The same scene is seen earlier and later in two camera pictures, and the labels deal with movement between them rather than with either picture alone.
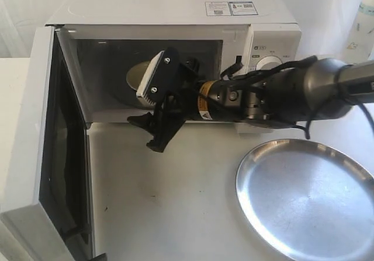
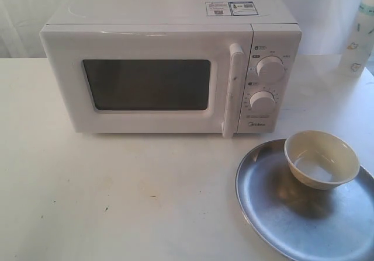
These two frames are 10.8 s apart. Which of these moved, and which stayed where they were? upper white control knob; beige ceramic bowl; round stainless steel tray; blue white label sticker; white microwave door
Moved: white microwave door; beige ceramic bowl
Stayed: round stainless steel tray; upper white control knob; blue white label sticker
